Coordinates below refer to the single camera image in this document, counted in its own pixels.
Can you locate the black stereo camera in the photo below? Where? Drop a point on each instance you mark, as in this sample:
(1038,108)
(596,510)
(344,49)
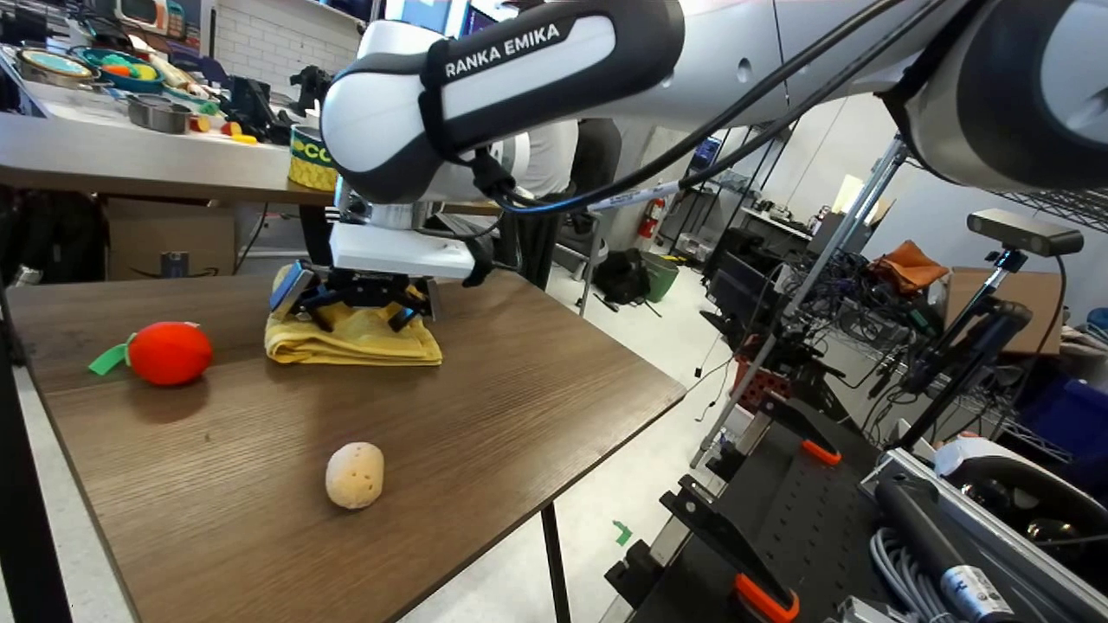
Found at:
(1026,232)

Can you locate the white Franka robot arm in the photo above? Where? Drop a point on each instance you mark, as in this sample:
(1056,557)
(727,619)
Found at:
(521,70)

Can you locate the brown cardboard box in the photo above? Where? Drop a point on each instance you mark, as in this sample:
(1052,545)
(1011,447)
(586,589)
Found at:
(172,242)

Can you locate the beige round potato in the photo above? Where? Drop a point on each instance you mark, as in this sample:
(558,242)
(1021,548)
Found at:
(353,477)

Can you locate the black table frame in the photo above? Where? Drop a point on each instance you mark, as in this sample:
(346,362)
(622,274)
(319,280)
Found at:
(556,573)

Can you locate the black camera stand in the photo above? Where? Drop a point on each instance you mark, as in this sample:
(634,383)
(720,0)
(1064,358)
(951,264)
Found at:
(965,348)

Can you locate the black backpack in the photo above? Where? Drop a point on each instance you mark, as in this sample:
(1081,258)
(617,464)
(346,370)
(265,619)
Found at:
(623,280)

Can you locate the person in black shirt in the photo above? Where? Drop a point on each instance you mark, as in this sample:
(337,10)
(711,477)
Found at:
(596,156)

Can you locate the yellow towel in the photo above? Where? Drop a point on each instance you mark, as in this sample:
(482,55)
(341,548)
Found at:
(351,345)

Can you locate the long grey desk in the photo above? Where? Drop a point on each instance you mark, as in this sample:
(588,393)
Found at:
(138,168)

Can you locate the silver aluminium pole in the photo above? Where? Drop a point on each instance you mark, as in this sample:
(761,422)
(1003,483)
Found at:
(808,289)

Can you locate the orange folded cloth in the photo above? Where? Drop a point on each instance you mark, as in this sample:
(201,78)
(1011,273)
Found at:
(911,267)

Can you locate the red fire extinguisher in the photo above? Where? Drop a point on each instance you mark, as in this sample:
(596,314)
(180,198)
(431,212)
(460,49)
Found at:
(651,219)

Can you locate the red ball with green tag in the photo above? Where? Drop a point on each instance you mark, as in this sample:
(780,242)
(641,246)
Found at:
(174,356)

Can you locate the brown shoe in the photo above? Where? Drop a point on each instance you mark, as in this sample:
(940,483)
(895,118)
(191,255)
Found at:
(1067,422)

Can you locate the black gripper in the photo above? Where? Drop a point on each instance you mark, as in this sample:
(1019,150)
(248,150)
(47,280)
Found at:
(369,287)

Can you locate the black storage rack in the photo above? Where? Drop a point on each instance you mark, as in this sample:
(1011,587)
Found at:
(768,228)

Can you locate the green yellow round tin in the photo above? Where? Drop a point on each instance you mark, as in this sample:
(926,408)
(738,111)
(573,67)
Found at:
(310,168)

